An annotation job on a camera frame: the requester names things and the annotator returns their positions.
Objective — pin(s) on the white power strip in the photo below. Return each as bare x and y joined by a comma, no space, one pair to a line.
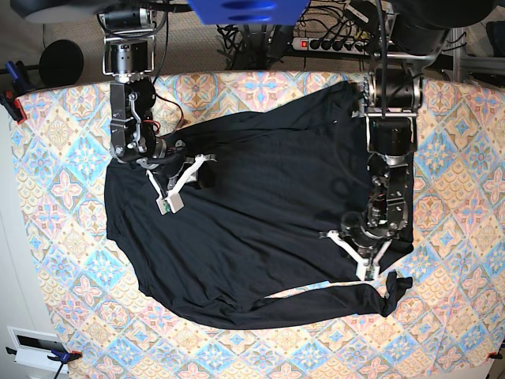
343,45

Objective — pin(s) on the red blue clamp top left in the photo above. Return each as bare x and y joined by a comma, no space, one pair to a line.
20,86

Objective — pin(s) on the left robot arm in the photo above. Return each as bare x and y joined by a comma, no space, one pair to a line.
392,96

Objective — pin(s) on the blue clamp bottom left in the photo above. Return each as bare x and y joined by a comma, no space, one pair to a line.
59,356

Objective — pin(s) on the black t-shirt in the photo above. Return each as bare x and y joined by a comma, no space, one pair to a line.
245,253

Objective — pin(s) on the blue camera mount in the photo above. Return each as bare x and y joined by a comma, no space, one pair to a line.
283,12

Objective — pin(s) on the black round stool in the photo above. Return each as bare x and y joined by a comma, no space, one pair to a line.
61,64

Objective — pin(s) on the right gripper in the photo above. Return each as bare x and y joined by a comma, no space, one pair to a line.
173,164

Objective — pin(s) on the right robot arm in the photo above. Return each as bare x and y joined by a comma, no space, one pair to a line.
129,58

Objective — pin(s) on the patterned colourful tablecloth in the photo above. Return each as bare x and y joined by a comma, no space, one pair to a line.
450,321

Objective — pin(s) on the white wall vent box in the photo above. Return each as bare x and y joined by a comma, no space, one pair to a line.
33,348

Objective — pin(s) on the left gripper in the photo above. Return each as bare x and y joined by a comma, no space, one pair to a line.
373,244

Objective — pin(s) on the black clamp bottom right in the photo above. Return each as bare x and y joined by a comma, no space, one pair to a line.
495,356

